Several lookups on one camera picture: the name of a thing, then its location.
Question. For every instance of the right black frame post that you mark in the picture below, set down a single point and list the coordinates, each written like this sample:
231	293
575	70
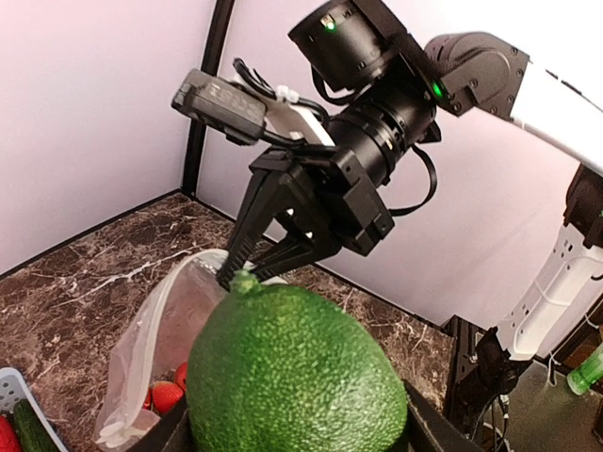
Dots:
199	97

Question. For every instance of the green toy cucumber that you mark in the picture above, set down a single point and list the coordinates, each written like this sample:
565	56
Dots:
32	435

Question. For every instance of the light blue plastic basket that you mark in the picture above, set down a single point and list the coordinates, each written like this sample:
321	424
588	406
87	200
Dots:
13	389

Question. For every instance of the polka dot zip bag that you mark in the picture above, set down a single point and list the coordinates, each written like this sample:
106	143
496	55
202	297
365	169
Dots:
157	340

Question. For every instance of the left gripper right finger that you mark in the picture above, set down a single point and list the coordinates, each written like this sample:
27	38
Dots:
428	430

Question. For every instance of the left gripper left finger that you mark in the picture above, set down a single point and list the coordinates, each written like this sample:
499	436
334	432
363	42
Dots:
171	434

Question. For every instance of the green toy avocado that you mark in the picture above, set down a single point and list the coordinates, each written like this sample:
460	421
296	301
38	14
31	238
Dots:
277	367

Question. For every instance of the red wrinkled toy ball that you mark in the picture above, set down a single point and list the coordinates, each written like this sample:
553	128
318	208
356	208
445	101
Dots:
8	439

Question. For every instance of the green plastic bottle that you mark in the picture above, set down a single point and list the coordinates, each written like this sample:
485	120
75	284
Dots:
581	379

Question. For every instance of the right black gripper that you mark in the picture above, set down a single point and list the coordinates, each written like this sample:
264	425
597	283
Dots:
325	200

